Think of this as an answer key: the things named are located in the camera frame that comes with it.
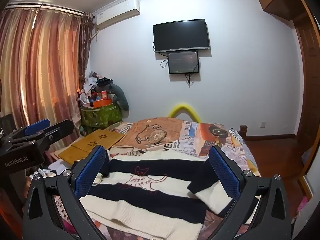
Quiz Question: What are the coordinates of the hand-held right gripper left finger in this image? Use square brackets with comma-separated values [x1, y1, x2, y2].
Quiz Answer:
[22, 145, 110, 240]

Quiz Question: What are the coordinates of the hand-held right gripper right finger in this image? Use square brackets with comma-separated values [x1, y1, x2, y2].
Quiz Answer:
[209, 145, 293, 240]

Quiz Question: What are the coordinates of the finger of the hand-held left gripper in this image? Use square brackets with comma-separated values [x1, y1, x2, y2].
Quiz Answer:
[5, 119, 50, 144]
[31, 119, 75, 153]

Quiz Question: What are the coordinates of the navy and white striped sweater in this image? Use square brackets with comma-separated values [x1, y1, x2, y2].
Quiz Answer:
[82, 150, 260, 240]

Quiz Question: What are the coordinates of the pile of clothes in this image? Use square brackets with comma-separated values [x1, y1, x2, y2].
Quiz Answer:
[79, 71, 114, 103]

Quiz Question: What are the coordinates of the bamboo lap desk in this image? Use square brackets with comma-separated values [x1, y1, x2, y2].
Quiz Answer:
[58, 129, 125, 164]

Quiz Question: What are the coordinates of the green patterned storage box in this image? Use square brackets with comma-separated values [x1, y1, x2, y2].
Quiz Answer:
[80, 102, 123, 133]

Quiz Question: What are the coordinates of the flat orange box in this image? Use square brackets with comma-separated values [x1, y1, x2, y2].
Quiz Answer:
[92, 99, 113, 108]

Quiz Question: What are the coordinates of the wooden baseboard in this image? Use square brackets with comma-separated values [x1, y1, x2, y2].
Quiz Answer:
[246, 133, 296, 141]

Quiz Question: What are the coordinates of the orange striped curtain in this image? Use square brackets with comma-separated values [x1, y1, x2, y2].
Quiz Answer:
[0, 4, 84, 155]

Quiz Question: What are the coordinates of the printed bedsheet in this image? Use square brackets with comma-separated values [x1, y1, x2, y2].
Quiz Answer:
[47, 117, 262, 240]

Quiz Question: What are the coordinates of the yellow foam tube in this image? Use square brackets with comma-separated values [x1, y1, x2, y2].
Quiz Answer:
[168, 103, 200, 123]

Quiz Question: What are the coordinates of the pink cloth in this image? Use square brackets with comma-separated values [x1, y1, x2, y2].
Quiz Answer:
[296, 195, 310, 216]

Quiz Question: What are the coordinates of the brown patterned curtain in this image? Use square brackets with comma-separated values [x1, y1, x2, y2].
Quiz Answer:
[79, 11, 95, 93]

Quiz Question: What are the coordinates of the small black monitor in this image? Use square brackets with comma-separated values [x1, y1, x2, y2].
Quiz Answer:
[167, 51, 200, 75]

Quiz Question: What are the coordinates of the wooden door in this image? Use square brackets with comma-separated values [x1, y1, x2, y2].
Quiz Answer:
[291, 0, 320, 153]

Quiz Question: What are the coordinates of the white air conditioner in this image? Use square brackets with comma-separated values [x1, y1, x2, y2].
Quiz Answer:
[92, 0, 140, 29]

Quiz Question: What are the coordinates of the black hanging cable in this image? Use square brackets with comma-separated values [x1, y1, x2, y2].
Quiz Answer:
[184, 73, 195, 87]

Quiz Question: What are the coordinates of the white curtain rail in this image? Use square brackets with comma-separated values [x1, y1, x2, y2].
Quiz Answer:
[5, 2, 85, 15]

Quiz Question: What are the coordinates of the black wall television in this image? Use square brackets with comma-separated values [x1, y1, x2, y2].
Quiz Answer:
[153, 19, 210, 53]

